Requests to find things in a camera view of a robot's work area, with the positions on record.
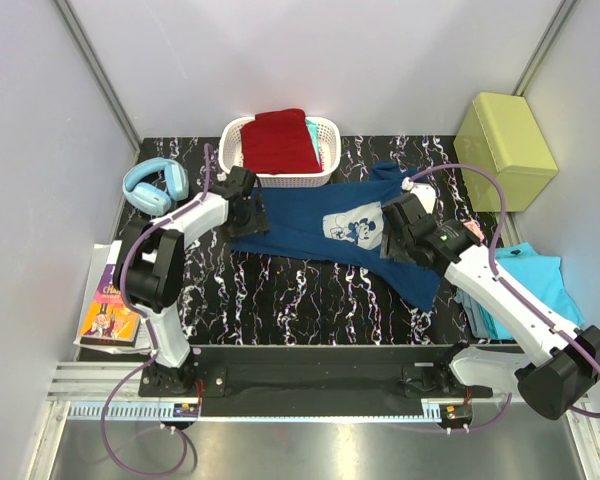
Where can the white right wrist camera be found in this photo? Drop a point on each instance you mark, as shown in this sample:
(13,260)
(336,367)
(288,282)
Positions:
(424,192)

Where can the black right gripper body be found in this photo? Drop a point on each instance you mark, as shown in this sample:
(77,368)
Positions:
(409,242)

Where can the grey-blue t shirt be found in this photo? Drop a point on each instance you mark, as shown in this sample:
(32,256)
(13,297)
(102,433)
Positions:
(480,321)

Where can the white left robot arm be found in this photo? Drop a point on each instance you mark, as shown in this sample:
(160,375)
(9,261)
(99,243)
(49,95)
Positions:
(149,272)

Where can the cyan t shirt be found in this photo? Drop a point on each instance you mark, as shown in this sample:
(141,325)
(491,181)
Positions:
(542,276)

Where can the Roald Dahl book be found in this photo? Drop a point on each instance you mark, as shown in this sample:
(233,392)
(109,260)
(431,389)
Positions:
(108,321)

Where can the white plastic basket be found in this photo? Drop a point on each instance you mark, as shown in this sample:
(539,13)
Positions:
(230,154)

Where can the pink cube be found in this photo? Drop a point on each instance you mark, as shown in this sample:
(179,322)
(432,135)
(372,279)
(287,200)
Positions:
(474,227)

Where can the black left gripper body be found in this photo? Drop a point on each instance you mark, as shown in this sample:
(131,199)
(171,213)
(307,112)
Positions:
(253,220)

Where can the folded teal t shirt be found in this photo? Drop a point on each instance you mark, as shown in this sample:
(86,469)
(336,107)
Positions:
(313,130)

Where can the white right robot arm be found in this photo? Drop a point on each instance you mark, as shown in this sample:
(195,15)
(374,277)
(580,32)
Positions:
(558,363)

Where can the navy blue t shirt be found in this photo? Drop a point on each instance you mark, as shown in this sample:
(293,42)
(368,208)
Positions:
(342,223)

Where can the light blue headphones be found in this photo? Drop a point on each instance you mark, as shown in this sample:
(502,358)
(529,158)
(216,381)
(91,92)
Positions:
(148,198)

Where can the yellow-green box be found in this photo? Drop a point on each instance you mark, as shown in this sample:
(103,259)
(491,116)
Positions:
(500,136)

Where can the folded red t shirt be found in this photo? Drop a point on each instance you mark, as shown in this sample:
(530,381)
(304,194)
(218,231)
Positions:
(278,142)

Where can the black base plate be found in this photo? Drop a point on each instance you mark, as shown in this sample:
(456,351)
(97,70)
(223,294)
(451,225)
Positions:
(227,371)

